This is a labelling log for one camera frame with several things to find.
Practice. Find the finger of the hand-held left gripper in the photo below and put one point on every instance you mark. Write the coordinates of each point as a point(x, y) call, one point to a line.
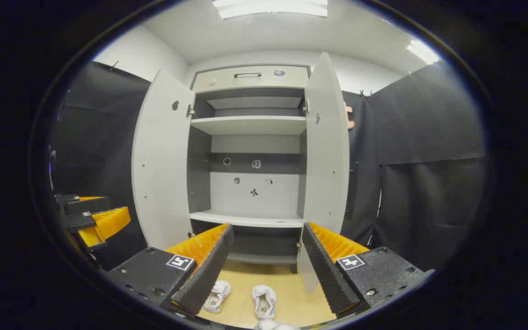
point(108, 222)
point(92, 205)

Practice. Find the white shoe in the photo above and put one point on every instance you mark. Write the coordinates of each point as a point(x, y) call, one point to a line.
point(216, 298)
point(264, 302)

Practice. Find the grey shoe cabinet door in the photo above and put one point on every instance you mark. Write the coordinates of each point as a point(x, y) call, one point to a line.
point(326, 160)
point(163, 165)

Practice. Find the grey shoe cabinet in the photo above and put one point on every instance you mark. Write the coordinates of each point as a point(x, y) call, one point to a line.
point(250, 124)

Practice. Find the grey cabinet drawer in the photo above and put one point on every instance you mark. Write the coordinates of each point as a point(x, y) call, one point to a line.
point(264, 81)

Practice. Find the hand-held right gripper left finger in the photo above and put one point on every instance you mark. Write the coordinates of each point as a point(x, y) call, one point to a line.
point(209, 266)

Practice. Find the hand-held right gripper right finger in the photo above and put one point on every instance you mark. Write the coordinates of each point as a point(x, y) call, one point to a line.
point(326, 268)

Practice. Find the ceiling light panel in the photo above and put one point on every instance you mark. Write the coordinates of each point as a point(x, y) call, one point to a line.
point(271, 8)
point(422, 51)

